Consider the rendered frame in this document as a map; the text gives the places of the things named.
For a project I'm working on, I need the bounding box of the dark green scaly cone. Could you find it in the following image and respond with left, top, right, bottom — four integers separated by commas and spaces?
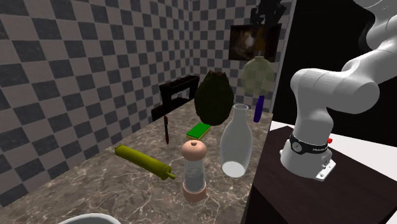
193, 70, 235, 127

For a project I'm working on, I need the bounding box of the black wooden rack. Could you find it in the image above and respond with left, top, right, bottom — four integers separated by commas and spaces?
151, 74, 200, 122

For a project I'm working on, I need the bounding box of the clear white glass carafe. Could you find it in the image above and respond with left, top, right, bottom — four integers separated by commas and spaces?
219, 104, 254, 179

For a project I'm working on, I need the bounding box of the green and yellow sponge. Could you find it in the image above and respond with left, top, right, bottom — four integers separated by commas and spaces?
185, 122, 212, 141

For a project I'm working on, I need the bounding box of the red pen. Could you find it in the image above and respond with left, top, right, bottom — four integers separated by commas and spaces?
163, 115, 171, 146

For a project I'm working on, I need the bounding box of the clear grinder with pink caps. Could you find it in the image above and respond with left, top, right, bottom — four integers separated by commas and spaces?
181, 139, 208, 204

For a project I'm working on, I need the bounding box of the dark robot stand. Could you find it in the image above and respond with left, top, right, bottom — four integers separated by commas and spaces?
241, 125, 397, 224

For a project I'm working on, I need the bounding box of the olive yellow rolling pin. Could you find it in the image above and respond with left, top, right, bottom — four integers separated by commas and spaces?
114, 144, 176, 181

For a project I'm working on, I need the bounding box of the white bowl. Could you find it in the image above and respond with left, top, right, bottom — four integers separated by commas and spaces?
58, 213, 122, 224

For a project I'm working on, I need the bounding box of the dark framed wall picture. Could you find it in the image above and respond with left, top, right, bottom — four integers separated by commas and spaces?
228, 24, 282, 63

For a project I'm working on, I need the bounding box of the pale mesh strainer purple handle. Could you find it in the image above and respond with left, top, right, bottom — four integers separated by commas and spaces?
240, 55, 276, 123

